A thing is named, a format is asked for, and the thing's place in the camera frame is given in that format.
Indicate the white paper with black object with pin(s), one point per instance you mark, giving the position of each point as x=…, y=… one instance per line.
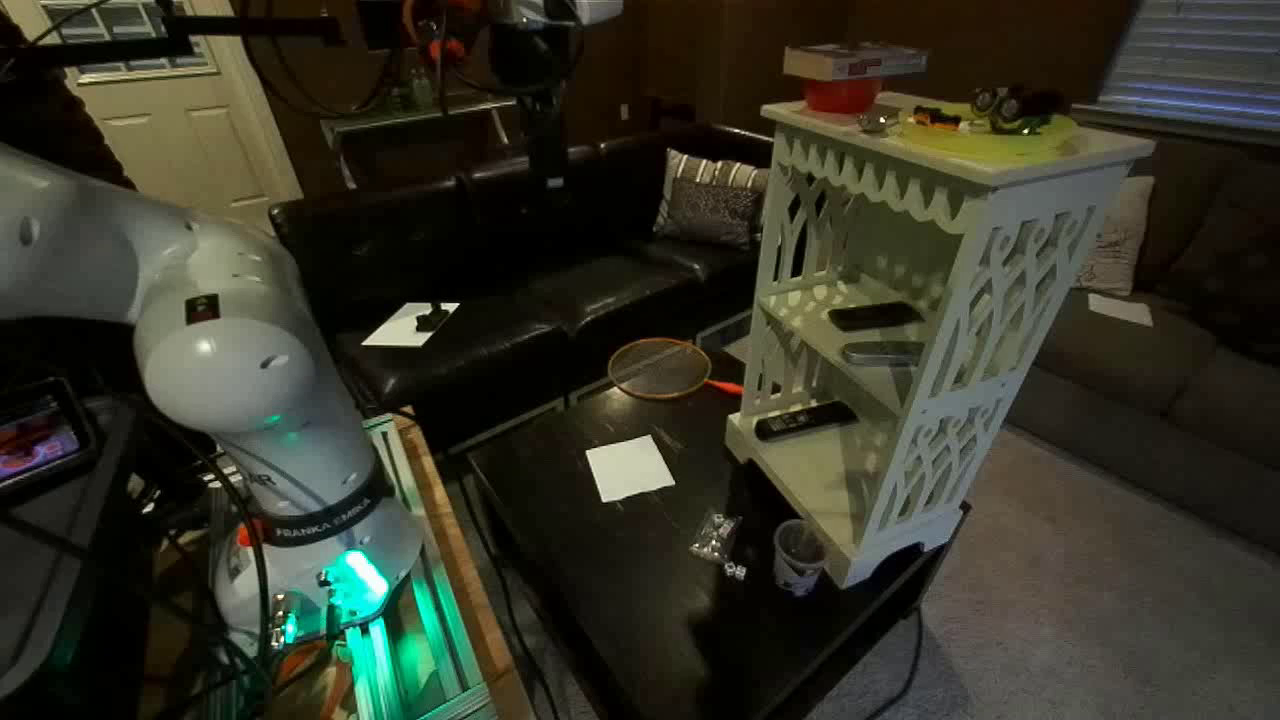
x=402, y=330

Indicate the small clear plastic packet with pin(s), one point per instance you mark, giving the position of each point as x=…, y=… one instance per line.
x=717, y=540

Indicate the long black remote control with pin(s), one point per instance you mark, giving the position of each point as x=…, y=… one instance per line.
x=807, y=422

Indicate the window blinds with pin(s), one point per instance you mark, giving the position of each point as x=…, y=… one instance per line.
x=1192, y=60

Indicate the white lattice shelf unit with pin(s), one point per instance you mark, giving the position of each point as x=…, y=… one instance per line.
x=963, y=266

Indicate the white cushion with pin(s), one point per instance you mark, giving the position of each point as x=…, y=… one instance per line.
x=1118, y=236

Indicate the small dark cup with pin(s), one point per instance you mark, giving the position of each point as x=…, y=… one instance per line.
x=799, y=559

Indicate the dark console table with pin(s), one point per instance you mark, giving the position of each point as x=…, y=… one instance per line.
x=415, y=125

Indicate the small silver object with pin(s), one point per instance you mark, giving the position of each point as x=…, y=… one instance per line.
x=878, y=121

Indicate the grey fabric couch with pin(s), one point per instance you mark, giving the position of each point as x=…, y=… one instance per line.
x=1172, y=385

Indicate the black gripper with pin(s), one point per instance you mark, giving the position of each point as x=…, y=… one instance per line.
x=536, y=60

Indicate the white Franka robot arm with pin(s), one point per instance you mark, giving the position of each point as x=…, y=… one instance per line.
x=213, y=346

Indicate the grey remote control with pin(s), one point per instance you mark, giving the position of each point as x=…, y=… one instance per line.
x=883, y=352

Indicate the grey patterned throw pillow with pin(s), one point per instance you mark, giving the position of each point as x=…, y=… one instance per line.
x=709, y=196

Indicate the small orange object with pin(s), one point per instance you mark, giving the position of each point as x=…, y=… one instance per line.
x=937, y=118

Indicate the black leather couch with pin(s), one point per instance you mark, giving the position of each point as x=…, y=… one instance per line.
x=535, y=280

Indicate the tablet with pink screen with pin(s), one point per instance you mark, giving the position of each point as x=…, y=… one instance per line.
x=39, y=447

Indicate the black boom bar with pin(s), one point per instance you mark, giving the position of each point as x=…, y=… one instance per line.
x=202, y=35

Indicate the dark throw pillow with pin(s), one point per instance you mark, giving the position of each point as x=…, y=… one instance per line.
x=1232, y=253

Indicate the small white paper note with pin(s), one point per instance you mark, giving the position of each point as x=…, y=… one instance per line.
x=1122, y=308

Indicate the white panel door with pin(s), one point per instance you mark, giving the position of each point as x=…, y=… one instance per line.
x=173, y=121

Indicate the yellow green mat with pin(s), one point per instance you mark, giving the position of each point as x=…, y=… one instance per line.
x=995, y=132

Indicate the white square paper sheet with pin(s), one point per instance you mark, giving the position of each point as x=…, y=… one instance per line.
x=630, y=469

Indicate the black toy goggles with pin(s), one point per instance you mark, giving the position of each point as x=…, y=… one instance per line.
x=1018, y=105

